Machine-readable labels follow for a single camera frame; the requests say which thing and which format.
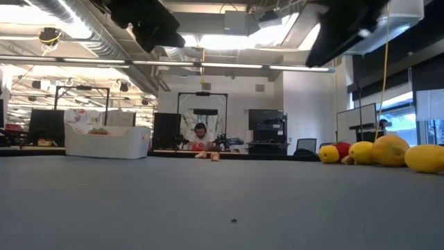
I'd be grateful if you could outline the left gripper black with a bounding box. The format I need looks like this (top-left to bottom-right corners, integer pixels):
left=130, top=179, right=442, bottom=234
left=90, top=0, right=187, bottom=53

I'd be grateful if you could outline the small red strawberry toy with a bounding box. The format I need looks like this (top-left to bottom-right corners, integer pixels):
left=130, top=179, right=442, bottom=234
left=86, top=127, right=112, bottom=136

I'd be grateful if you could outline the yellow toy lemon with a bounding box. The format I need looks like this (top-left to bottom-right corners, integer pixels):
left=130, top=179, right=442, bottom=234
left=318, top=144, right=341, bottom=165
left=348, top=140, right=375, bottom=165
left=404, top=144, right=444, bottom=174

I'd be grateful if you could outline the long ceiling light strip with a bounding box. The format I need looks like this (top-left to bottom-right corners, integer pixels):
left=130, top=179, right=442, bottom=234
left=5, top=54, right=336, bottom=73

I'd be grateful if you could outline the black upright panel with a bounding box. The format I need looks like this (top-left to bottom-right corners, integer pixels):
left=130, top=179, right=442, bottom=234
left=152, top=112, right=182, bottom=151

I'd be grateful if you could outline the white board partition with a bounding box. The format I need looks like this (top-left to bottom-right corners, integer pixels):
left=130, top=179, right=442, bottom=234
left=335, top=102, right=378, bottom=145

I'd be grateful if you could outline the black ceiling device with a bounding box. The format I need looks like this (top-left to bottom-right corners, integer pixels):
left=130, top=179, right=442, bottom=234
left=37, top=26, right=62, bottom=46

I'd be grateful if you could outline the white printed cloth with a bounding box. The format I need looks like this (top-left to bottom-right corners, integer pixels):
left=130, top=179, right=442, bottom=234
left=64, top=108, right=137, bottom=128

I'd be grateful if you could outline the white plastic basket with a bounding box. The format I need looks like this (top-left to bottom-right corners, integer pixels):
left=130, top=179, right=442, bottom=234
left=64, top=123, right=153, bottom=160

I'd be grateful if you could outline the red plush tomato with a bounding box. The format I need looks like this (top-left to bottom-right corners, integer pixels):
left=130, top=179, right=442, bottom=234
left=333, top=140, right=352, bottom=161

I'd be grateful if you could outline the grey office chair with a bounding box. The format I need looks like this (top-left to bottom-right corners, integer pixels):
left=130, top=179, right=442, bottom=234
left=297, top=137, right=318, bottom=153

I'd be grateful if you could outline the large orange-yellow toy lemon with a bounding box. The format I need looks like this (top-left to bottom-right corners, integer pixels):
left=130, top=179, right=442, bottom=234
left=371, top=134, right=411, bottom=168

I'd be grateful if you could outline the yellow cable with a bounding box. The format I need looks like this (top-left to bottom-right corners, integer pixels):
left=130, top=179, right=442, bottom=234
left=373, top=0, right=392, bottom=140

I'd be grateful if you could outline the silver ventilation duct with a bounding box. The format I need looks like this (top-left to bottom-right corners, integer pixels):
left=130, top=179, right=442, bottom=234
left=33, top=0, right=171, bottom=94

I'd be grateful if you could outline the black metal frame rig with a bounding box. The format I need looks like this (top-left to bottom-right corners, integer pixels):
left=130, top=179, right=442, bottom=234
left=53, top=85, right=111, bottom=126
left=176, top=91, right=229, bottom=152

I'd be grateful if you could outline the black aluminium table frame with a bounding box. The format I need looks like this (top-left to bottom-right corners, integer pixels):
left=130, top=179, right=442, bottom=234
left=0, top=145, right=322, bottom=163

